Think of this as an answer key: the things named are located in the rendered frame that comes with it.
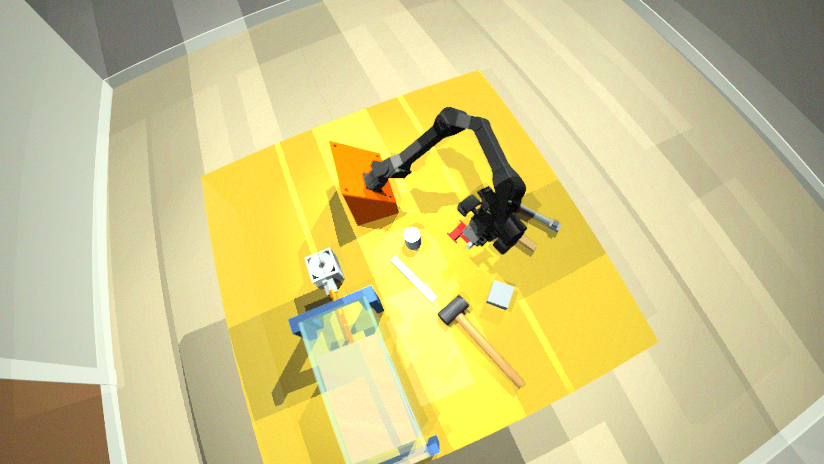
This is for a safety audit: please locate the wooden-handled hammer with black head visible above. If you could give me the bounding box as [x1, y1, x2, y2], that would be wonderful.
[437, 294, 524, 387]

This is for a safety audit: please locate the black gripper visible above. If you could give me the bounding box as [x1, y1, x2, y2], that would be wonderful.
[457, 194, 518, 255]

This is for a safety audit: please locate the white cylinder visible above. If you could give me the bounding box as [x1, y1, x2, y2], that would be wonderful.
[403, 227, 421, 250]

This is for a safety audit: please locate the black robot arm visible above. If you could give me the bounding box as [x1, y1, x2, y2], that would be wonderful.
[363, 107, 527, 247]

